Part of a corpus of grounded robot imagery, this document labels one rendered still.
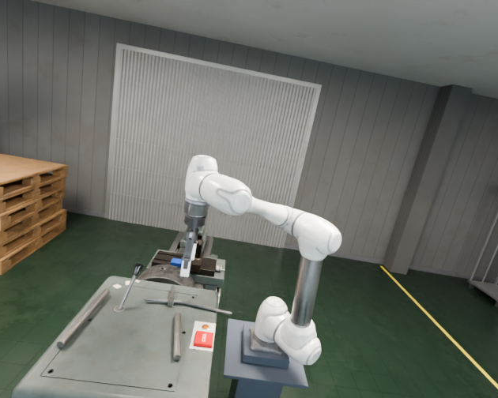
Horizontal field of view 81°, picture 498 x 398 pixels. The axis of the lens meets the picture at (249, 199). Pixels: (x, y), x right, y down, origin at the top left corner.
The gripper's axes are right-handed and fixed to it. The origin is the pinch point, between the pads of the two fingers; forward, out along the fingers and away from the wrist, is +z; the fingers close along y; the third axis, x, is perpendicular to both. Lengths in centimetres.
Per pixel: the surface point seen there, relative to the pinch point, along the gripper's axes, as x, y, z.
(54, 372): 26.6, -36.0, 17.5
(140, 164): 135, 380, 35
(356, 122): -196, 376, -96
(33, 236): 209, 240, 120
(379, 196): -270, 376, 14
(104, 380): 13.5, -36.6, 17.4
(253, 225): -67, 376, 105
